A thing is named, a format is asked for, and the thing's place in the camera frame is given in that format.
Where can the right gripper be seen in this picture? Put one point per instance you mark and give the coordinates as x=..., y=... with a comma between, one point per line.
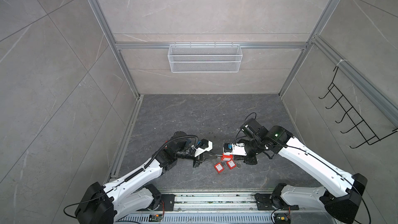
x=250, y=160

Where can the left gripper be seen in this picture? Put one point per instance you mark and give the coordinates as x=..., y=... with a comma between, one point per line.
x=199, y=160

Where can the red padlock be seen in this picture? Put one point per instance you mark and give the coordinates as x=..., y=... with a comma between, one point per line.
x=225, y=158
x=219, y=167
x=231, y=164

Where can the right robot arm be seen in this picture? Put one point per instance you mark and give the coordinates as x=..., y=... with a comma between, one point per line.
x=340, y=193

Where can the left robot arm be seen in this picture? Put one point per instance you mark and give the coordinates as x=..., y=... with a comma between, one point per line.
x=106, y=204

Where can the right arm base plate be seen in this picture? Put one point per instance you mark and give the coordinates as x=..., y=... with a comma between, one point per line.
x=267, y=202

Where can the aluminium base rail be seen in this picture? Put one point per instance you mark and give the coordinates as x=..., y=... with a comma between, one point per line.
x=214, y=202

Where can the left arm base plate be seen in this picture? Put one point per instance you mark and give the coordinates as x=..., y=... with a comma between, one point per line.
x=165, y=202

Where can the white wire mesh basket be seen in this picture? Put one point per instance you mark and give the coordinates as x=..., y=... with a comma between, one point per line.
x=205, y=58

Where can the black wire hook rack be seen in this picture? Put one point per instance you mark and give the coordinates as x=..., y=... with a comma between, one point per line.
x=357, y=122

